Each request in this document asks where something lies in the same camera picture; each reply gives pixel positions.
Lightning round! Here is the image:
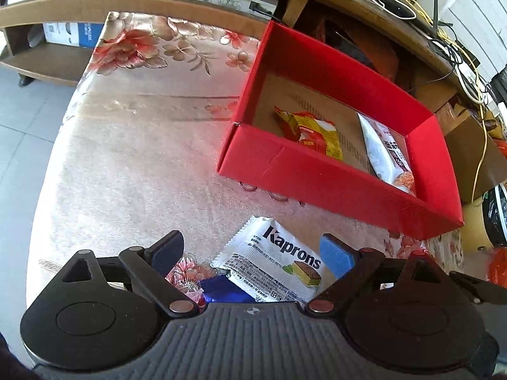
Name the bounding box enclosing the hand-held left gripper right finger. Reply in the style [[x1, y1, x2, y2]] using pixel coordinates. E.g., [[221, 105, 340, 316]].
[[306, 233, 452, 315]]

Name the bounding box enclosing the orange plastic bag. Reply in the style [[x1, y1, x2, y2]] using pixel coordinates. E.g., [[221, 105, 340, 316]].
[[488, 247, 507, 286]]

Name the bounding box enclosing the red cardboard box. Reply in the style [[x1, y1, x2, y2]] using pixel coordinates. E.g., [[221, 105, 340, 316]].
[[217, 20, 464, 241]]

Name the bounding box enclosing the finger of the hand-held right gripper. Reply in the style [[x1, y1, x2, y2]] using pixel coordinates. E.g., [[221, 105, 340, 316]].
[[449, 271, 507, 305]]

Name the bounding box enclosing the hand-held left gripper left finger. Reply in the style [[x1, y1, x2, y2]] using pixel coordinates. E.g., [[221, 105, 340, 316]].
[[59, 230, 200, 319]]

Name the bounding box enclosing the white power strip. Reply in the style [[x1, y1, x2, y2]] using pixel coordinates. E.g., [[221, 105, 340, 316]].
[[455, 61, 492, 101]]

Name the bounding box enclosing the stack of white panels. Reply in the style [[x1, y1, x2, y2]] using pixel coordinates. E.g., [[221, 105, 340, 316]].
[[440, 0, 507, 84]]

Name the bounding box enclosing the white orange snack packet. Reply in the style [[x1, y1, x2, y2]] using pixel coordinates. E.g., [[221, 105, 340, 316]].
[[356, 113, 416, 196]]

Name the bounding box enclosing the blue white carton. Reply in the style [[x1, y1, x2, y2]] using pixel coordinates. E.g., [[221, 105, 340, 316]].
[[43, 22, 104, 49]]

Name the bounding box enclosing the yellow red snack packet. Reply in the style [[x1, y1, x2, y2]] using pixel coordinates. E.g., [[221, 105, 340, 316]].
[[274, 105, 343, 162]]

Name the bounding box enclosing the brown cardboard box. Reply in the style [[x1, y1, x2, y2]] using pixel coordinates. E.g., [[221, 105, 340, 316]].
[[436, 103, 507, 204]]

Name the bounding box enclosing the yellow cable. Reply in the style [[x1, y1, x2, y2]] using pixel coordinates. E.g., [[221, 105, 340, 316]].
[[390, 0, 492, 203]]

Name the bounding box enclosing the wooden TV stand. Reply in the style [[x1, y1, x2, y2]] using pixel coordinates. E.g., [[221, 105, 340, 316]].
[[0, 0, 500, 88]]

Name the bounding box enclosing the white wafer snack packet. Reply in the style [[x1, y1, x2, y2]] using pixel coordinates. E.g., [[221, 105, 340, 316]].
[[210, 216, 326, 305]]

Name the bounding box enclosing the blue snack packet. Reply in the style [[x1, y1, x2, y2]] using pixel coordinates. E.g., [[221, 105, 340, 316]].
[[198, 275, 258, 305]]

